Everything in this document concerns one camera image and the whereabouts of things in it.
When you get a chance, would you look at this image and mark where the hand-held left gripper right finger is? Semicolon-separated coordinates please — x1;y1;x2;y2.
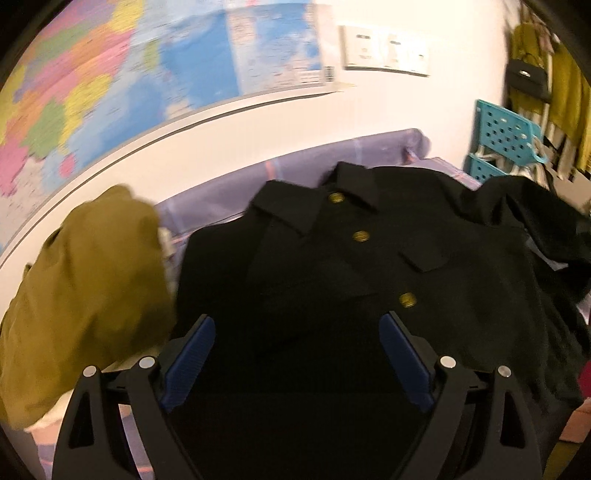
378;311;543;480

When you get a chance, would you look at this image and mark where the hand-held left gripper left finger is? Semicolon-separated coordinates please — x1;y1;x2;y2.
51;315;218;480

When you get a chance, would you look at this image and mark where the black button jacket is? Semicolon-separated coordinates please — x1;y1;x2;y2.
168;161;591;480

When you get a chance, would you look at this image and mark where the olive green garment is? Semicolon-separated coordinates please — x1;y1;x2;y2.
0;185;178;430

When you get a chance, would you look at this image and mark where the cream cloth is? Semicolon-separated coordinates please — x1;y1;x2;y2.
24;405;68;433

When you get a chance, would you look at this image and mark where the pink cloth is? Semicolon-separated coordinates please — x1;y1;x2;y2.
562;360;591;445

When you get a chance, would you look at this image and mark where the teal perforated basket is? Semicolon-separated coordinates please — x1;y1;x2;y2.
472;99;549;175
464;154;518;186

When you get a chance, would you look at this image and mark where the purple striped bed sheet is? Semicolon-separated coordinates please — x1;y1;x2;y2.
28;128;481;480

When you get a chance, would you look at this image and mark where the black handbag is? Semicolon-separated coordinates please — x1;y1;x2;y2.
505;58;553;103

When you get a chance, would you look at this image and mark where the hanging mustard yellow garment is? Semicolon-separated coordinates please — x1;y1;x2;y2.
508;22;591;145

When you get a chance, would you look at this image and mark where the colourful wall map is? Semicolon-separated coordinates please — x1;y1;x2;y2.
0;0;335;252

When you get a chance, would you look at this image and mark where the white wall socket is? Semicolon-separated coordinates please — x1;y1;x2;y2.
387;33;430;77
342;26;386;71

